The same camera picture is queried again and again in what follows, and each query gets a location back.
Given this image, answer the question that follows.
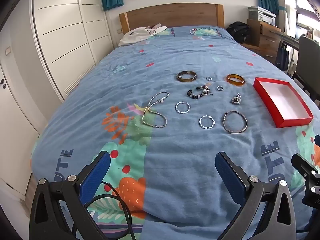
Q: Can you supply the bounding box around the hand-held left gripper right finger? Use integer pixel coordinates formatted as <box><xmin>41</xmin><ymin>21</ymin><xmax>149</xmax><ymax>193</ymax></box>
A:
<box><xmin>215</xmin><ymin>151</ymin><xmax>297</xmax><ymax>240</ymax></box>

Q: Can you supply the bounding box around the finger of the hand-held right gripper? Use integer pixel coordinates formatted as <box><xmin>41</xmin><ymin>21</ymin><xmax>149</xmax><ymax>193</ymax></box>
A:
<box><xmin>291</xmin><ymin>152</ymin><xmax>320</xmax><ymax>180</ymax></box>
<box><xmin>314</xmin><ymin>134</ymin><xmax>320</xmax><ymax>167</ymax></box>

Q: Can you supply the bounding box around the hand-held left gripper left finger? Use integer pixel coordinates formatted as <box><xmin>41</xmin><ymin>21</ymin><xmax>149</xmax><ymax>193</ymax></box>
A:
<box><xmin>29</xmin><ymin>151</ymin><xmax>112</xmax><ymax>240</ymax></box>

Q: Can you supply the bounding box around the thin silver bangle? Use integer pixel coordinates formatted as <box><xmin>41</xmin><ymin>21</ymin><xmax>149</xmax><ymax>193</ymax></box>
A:
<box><xmin>222</xmin><ymin>110</ymin><xmax>248</xmax><ymax>133</ymax></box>

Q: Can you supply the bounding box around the red cardboard box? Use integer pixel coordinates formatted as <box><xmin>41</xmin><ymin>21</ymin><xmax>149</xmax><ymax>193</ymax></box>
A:
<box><xmin>253</xmin><ymin>77</ymin><xmax>314</xmax><ymax>128</ymax></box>

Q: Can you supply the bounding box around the brown beaded bracelet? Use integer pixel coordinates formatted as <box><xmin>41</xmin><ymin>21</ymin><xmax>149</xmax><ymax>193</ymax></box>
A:
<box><xmin>186</xmin><ymin>84</ymin><xmax>214</xmax><ymax>100</ymax></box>

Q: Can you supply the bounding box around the twisted silver hoop earring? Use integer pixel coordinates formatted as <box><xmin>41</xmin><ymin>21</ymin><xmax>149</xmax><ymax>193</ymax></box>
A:
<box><xmin>199</xmin><ymin>115</ymin><xmax>215</xmax><ymax>130</ymax></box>
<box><xmin>175</xmin><ymin>101</ymin><xmax>191</xmax><ymax>114</ymax></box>

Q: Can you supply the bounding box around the amber bangle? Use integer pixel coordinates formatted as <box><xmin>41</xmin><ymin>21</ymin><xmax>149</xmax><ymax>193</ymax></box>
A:
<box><xmin>226</xmin><ymin>74</ymin><xmax>246</xmax><ymax>87</ymax></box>

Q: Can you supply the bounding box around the grey chair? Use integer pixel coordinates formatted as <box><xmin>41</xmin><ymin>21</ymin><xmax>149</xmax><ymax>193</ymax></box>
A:
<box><xmin>291</xmin><ymin>35</ymin><xmax>320</xmax><ymax>98</ymax></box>

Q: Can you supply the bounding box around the dark blue bag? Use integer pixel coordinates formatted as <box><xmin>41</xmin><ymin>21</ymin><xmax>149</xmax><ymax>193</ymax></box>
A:
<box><xmin>275</xmin><ymin>44</ymin><xmax>290</xmax><ymax>70</ymax></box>

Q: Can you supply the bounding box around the dark brown bangle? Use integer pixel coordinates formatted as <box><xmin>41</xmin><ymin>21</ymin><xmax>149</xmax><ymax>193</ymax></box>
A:
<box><xmin>176</xmin><ymin>70</ymin><xmax>197</xmax><ymax>83</ymax></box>

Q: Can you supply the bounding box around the white door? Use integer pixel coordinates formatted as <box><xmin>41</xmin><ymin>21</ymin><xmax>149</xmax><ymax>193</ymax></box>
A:
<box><xmin>0</xmin><ymin>0</ymin><xmax>48</xmax><ymax>200</ymax></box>

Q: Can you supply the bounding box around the grey desk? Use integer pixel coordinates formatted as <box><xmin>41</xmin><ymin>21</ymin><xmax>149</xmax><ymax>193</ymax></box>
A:
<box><xmin>276</xmin><ymin>30</ymin><xmax>300</xmax><ymax>48</ymax></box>

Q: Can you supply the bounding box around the wooden drawer cabinet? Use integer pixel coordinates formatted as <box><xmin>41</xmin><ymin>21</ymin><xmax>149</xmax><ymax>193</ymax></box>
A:
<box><xmin>246</xmin><ymin>19</ymin><xmax>284</xmax><ymax>60</ymax></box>

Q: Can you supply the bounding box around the blue printed blanket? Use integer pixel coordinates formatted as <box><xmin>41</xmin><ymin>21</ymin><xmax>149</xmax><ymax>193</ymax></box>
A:
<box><xmin>29</xmin><ymin>26</ymin><xmax>320</xmax><ymax>240</ymax></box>

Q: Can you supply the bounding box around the black backpack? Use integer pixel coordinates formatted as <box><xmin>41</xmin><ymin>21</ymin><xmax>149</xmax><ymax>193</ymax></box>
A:
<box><xmin>226</xmin><ymin>21</ymin><xmax>251</xmax><ymax>44</ymax></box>

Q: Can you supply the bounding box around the white garment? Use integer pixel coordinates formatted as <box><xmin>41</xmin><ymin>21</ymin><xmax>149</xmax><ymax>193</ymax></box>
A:
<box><xmin>118</xmin><ymin>24</ymin><xmax>167</xmax><ymax>47</ymax></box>

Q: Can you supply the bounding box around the white printer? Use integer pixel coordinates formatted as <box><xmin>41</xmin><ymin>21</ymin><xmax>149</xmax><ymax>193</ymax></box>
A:
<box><xmin>247</xmin><ymin>6</ymin><xmax>277</xmax><ymax>25</ymax></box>

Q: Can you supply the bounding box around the window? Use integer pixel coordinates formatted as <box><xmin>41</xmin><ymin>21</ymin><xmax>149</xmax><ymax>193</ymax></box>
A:
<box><xmin>282</xmin><ymin>0</ymin><xmax>320</xmax><ymax>38</ymax></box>

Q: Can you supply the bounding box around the white wardrobe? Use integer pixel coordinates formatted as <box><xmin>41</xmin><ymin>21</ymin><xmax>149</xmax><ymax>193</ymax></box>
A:
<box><xmin>31</xmin><ymin>0</ymin><xmax>114</xmax><ymax>102</ymax></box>

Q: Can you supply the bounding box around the wooden headboard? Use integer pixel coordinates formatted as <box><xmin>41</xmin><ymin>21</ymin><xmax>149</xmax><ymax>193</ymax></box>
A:
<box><xmin>119</xmin><ymin>4</ymin><xmax>225</xmax><ymax>35</ymax></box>

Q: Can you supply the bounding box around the black cable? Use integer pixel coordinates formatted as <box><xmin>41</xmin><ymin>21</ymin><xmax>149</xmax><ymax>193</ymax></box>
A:
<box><xmin>85</xmin><ymin>180</ymin><xmax>137</xmax><ymax>240</ymax></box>

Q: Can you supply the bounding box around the silver chain necklace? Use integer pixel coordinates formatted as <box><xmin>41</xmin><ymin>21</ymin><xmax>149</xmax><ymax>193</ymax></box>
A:
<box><xmin>142</xmin><ymin>91</ymin><xmax>170</xmax><ymax>128</ymax></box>

